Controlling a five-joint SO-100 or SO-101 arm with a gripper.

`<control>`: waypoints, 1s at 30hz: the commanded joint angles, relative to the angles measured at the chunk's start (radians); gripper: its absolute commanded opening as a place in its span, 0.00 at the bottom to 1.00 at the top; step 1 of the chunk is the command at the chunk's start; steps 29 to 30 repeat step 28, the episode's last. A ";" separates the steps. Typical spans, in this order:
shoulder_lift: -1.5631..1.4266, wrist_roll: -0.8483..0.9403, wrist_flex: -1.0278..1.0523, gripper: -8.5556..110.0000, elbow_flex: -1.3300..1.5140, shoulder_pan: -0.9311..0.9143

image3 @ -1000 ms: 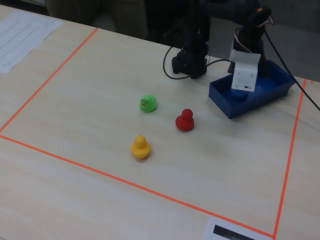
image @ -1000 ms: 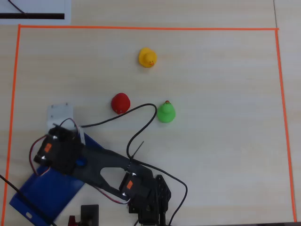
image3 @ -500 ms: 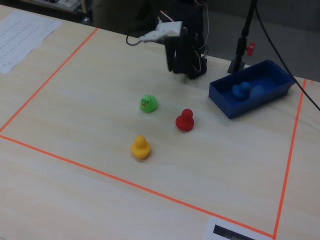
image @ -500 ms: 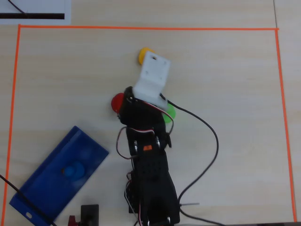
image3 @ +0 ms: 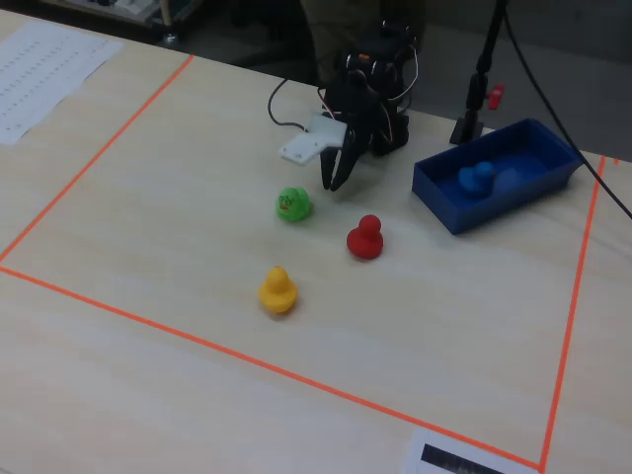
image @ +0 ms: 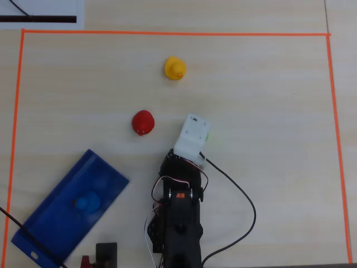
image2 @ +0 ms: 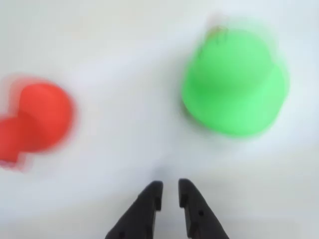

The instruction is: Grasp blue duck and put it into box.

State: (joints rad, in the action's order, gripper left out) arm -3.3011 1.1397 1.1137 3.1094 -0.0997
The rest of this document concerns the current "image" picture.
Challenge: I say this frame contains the thin black cable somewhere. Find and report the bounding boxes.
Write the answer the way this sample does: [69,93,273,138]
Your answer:
[9,0,33,18]
[0,207,69,268]

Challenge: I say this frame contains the red clamp handle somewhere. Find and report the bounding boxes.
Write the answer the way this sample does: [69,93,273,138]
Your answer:
[80,254,97,268]

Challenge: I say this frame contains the white camera box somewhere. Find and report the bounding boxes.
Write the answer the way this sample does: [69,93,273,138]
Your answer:
[173,112,211,170]

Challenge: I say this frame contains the paper with black bar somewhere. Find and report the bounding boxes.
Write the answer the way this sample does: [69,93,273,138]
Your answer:
[0,0,85,30]

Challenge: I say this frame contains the orange tape frame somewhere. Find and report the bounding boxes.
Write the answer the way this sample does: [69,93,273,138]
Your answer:
[2,28,353,265]

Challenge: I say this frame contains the red white servo wire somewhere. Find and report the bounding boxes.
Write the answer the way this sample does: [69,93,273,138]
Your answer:
[143,201,166,267]
[151,174,209,203]

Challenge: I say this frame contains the black base block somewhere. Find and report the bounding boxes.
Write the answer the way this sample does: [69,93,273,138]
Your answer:
[95,242,118,268]

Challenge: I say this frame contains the black camera cable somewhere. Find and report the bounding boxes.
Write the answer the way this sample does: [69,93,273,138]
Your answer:
[200,157,257,268]

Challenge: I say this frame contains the blue plastic box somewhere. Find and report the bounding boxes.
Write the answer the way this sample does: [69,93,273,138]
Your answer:
[11,149,131,268]

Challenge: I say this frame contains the blue rubber duck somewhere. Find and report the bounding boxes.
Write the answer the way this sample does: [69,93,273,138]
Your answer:
[73,191,102,216]

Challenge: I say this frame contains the red rubber duck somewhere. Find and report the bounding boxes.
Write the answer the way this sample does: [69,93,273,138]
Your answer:
[131,109,156,137]

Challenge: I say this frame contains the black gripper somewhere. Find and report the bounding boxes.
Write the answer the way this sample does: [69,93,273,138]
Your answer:
[160,149,209,202]

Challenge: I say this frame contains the yellow rubber duck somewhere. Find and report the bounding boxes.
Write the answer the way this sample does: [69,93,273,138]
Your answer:
[163,56,187,82]

